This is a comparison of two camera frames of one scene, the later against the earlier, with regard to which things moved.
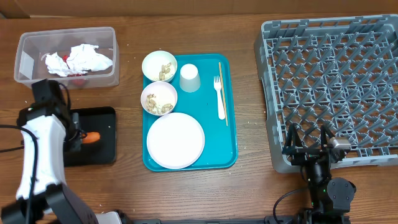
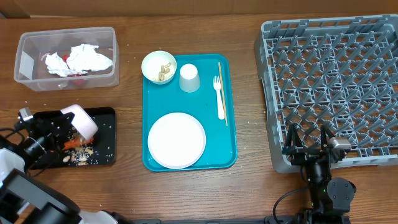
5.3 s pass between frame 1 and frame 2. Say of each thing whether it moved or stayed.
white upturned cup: stayed
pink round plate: stayed
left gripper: moved
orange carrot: moved
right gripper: stayed
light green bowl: stayed
